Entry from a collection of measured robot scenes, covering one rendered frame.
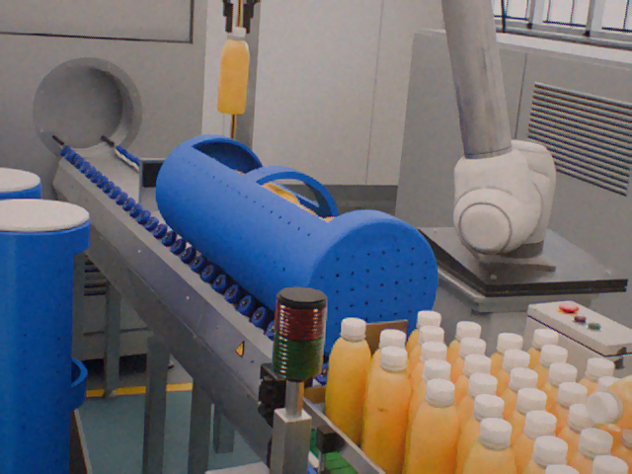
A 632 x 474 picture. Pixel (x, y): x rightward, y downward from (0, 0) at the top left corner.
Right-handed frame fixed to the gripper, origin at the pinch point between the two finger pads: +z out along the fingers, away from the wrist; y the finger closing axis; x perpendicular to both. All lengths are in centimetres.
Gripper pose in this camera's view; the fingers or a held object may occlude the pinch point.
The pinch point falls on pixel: (238, 18)
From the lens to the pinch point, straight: 237.6
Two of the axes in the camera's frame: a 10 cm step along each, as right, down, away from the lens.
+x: 4.3, 2.5, -8.7
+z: -0.7, 9.7, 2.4
